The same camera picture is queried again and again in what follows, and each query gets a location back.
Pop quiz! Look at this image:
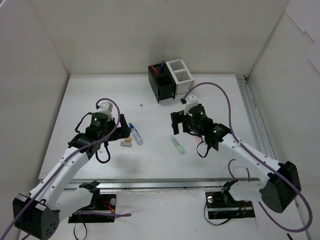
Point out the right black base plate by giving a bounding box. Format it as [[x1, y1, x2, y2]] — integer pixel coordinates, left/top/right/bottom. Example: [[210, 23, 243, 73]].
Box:
[[204, 191, 256, 221]]

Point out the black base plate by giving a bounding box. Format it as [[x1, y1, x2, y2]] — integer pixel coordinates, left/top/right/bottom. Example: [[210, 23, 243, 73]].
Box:
[[204, 191, 256, 221], [67, 193, 117, 224]]

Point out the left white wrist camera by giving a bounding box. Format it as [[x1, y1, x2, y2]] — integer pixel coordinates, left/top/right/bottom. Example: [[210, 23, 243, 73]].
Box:
[[96, 101, 113, 120]]

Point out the aluminium front rail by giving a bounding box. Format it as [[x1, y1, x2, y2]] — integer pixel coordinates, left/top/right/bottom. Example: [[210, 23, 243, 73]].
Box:
[[62, 177, 261, 191]]

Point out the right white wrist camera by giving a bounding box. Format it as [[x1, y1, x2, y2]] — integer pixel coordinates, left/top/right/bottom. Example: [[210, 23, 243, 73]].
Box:
[[180, 95, 199, 115]]

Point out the tan eraser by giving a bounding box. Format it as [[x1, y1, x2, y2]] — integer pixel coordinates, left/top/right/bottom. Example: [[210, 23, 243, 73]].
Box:
[[124, 137, 132, 143]]

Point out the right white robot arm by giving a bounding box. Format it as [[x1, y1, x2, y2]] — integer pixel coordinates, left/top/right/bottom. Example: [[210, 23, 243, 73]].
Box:
[[170, 103, 301, 214]]

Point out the black pen holder box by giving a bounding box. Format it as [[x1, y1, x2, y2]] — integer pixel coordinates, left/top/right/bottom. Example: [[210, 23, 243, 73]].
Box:
[[148, 63, 176, 103]]

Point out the white pen holder box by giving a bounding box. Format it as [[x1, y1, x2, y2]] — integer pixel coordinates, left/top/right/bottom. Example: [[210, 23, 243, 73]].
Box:
[[165, 59, 195, 95]]

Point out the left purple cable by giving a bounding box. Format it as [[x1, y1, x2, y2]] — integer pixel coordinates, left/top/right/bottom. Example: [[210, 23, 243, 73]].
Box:
[[0, 98, 133, 240]]

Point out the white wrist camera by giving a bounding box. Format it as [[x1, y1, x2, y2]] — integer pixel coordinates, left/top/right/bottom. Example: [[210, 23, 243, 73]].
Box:
[[96, 101, 113, 120], [180, 95, 199, 115]]

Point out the green highlighter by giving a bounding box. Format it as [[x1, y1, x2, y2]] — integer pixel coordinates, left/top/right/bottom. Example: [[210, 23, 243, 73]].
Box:
[[169, 135, 185, 155]]

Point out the aluminium side rail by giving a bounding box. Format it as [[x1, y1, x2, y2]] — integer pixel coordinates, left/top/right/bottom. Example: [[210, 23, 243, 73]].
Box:
[[236, 75, 277, 159]]

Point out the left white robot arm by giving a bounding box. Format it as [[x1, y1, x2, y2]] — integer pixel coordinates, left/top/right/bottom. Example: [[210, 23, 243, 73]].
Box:
[[12, 110, 131, 240]]

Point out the grey eraser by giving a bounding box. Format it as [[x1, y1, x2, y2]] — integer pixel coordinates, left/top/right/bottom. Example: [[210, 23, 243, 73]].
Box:
[[120, 141, 132, 148]]

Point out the blue gel pen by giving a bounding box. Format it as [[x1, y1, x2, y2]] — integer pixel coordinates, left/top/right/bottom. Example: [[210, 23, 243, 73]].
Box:
[[159, 61, 165, 74]]

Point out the pink highlighter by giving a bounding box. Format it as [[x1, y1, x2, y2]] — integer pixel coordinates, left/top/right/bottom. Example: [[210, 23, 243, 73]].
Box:
[[195, 136, 203, 144]]

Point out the red gel pen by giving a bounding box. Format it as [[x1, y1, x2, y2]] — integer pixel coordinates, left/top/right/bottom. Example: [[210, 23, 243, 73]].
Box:
[[151, 65, 160, 75]]

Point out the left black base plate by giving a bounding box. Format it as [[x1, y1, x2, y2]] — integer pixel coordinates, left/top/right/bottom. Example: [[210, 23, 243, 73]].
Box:
[[67, 193, 117, 224]]

